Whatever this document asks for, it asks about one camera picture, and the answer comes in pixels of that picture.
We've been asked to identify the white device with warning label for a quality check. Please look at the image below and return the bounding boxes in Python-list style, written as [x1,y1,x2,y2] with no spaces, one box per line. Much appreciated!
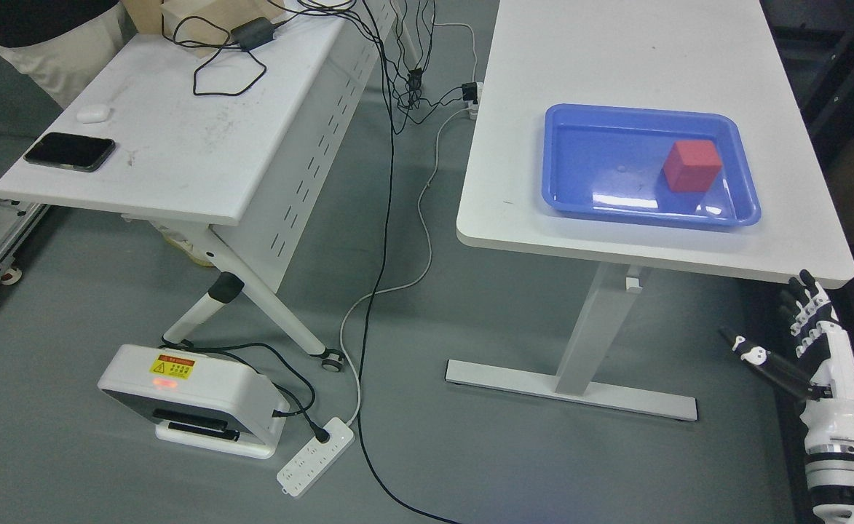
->
[98,344,291,460]

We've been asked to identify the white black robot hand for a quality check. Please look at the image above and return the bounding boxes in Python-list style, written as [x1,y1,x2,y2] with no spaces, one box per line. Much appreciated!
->
[719,269,854,456]

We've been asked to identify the white cable on floor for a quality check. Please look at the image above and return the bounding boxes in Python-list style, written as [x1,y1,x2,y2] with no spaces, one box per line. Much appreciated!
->
[338,22,480,427]

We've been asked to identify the pink foam block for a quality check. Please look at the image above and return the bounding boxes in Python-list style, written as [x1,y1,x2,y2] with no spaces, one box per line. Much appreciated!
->
[663,140,723,193]

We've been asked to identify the black smartphone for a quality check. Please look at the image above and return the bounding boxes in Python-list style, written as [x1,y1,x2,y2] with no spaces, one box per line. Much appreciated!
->
[22,132,116,172]

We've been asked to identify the black cable on floor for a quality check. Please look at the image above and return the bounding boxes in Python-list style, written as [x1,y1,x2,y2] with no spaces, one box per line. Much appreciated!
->
[347,0,464,524]

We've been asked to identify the white table with leg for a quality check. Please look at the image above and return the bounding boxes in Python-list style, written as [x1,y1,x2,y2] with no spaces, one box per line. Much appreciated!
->
[446,1,854,421]

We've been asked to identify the white wall-side power strip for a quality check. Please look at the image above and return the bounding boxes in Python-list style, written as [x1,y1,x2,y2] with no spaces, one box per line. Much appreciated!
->
[460,81,484,122]

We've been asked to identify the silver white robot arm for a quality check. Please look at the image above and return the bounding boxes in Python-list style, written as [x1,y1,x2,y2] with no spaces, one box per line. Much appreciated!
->
[804,450,854,523]

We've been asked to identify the blue plastic tray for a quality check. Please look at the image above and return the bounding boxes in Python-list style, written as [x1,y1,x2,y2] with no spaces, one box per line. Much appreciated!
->
[541,103,762,230]

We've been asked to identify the black metal shelf left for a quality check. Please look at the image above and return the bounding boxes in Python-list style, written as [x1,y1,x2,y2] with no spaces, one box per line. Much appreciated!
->
[762,0,854,306]

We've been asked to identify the person in black shirt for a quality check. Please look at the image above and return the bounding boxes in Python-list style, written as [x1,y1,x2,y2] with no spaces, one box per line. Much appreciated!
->
[0,1,134,108]

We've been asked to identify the black power adapter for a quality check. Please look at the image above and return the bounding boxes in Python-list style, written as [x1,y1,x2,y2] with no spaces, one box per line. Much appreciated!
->
[230,17,278,51]

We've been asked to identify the white folding desk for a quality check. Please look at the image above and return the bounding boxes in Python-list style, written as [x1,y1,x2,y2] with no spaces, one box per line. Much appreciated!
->
[0,1,395,371]

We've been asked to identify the wooden box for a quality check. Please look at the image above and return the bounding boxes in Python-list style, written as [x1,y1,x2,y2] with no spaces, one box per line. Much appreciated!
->
[160,1,285,44]

